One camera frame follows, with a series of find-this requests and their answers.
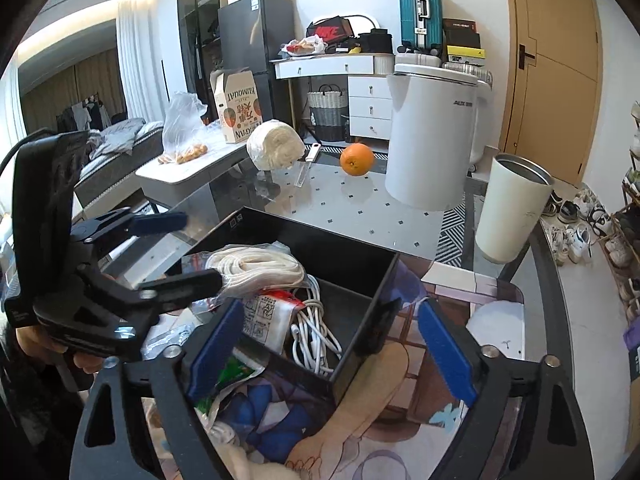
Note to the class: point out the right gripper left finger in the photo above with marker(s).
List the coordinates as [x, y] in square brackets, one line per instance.
[208, 349]

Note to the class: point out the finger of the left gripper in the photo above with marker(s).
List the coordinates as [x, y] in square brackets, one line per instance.
[119, 225]
[179, 291]

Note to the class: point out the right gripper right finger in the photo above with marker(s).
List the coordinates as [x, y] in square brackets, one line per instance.
[454, 350]

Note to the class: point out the green white pouch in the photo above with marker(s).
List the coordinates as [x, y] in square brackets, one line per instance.
[239, 368]

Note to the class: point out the white printed pouch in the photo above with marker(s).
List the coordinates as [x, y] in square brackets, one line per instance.
[268, 317]

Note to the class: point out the left hand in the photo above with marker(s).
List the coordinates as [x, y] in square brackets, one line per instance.
[36, 343]

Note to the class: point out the grey side table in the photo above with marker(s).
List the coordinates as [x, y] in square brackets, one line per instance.
[169, 184]

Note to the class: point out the clear bag of snacks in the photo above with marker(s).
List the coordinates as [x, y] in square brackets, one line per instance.
[183, 131]

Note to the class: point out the cream cylindrical cup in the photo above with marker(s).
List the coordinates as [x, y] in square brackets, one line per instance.
[516, 194]

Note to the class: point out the orange fruit carton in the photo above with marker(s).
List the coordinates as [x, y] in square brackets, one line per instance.
[237, 104]

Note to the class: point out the orange fruit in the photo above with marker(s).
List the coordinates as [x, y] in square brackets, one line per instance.
[357, 159]

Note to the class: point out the black refrigerator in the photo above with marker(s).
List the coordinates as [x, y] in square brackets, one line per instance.
[252, 33]

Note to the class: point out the white electric kettle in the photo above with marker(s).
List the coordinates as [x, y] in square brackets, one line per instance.
[431, 135]

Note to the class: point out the woven basket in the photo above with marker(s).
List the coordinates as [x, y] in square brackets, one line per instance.
[328, 113]

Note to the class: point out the wooden door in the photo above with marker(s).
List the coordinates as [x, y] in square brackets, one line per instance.
[554, 84]

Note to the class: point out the white drawer desk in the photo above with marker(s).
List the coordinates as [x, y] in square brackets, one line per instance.
[353, 92]

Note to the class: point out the red black bag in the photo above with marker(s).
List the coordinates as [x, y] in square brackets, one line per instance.
[331, 30]

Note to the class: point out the teal suitcase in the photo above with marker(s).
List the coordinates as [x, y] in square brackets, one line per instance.
[421, 26]

